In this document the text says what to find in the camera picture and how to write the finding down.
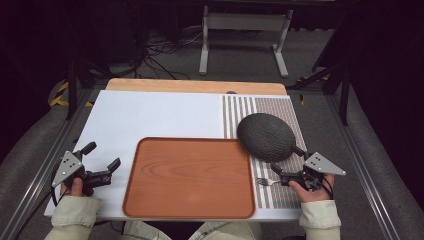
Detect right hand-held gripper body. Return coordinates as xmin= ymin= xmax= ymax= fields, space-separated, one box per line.
xmin=280 ymin=151 xmax=347 ymax=193

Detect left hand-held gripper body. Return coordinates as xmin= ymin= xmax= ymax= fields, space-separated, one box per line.
xmin=52 ymin=150 xmax=113 ymax=197

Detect silver fork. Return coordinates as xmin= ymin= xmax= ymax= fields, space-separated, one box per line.
xmin=255 ymin=177 xmax=283 ymax=187

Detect person's left hand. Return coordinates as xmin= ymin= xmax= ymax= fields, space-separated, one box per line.
xmin=59 ymin=177 xmax=85 ymax=198

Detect person's right hand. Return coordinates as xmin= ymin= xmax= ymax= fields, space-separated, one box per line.
xmin=287 ymin=173 xmax=336 ymax=204

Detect grey striped placemat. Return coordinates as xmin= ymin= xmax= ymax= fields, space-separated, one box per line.
xmin=221 ymin=94 xmax=308 ymax=211

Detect yellow black floor tape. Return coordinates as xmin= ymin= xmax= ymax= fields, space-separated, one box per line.
xmin=49 ymin=81 xmax=95 ymax=109

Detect black stand leg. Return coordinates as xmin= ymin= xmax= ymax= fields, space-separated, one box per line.
xmin=65 ymin=58 xmax=80 ymax=121

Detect white table mat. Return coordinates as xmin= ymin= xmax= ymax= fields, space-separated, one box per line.
xmin=43 ymin=89 xmax=304 ymax=223

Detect brown wooden tray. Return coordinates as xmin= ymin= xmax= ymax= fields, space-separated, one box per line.
xmin=122 ymin=136 xmax=257 ymax=220

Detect black tripod stand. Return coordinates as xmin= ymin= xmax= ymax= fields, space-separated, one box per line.
xmin=285 ymin=49 xmax=352 ymax=127

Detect person's legs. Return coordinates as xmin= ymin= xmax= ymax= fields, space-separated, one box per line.
xmin=120 ymin=219 xmax=265 ymax=240

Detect white metal stand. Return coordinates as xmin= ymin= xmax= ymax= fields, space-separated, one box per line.
xmin=198 ymin=4 xmax=295 ymax=79

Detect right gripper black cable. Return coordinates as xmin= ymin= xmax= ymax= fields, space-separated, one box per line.
xmin=320 ymin=175 xmax=335 ymax=200

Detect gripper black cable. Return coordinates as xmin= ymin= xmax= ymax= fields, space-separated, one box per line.
xmin=49 ymin=179 xmax=66 ymax=208
xmin=320 ymin=175 xmax=335 ymax=200

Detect aluminium rail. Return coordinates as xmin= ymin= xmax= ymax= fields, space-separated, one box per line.
xmin=0 ymin=88 xmax=98 ymax=240
xmin=324 ymin=94 xmax=401 ymax=240

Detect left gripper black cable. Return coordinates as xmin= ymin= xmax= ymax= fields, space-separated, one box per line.
xmin=49 ymin=179 xmax=66 ymax=208

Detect bundle of black cables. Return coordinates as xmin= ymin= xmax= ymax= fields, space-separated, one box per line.
xmin=131 ymin=28 xmax=205 ymax=81

